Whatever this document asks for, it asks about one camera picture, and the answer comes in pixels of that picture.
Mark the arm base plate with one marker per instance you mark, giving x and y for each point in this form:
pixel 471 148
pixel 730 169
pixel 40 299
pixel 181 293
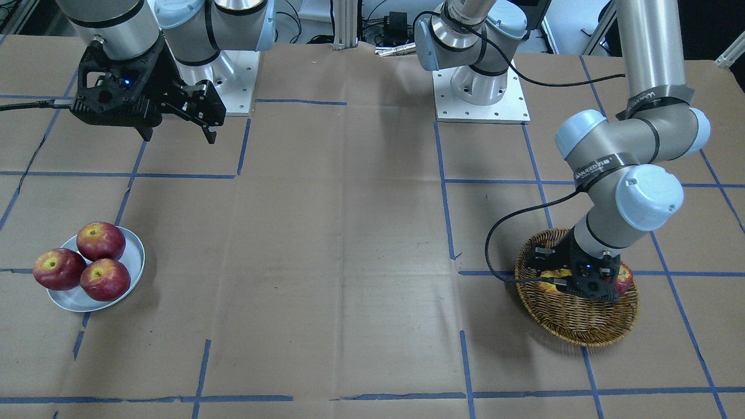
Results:
pixel 464 96
pixel 234 74

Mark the red apple on plate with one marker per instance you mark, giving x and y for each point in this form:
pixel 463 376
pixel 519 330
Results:
pixel 59 269
pixel 105 280
pixel 100 240

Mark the dark red apple in basket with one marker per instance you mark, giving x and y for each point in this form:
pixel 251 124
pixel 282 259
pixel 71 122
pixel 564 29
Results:
pixel 624 280

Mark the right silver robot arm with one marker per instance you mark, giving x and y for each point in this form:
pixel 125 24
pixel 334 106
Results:
pixel 194 31

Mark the yellow red striped apple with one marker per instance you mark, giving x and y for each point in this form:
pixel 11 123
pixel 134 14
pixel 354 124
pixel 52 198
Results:
pixel 551 288

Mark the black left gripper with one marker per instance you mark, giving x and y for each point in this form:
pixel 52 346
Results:
pixel 549 260

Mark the red apple on plate front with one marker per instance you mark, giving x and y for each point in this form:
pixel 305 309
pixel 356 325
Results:
pixel 105 280

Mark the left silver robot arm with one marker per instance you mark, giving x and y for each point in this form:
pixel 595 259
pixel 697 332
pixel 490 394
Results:
pixel 615 163

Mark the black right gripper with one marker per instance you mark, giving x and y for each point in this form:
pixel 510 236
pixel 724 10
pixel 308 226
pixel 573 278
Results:
pixel 169 85

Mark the brown wicker basket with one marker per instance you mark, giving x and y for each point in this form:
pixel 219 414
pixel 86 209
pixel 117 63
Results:
pixel 579 320

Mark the red apple on plate back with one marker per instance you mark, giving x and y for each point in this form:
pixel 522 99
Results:
pixel 100 240

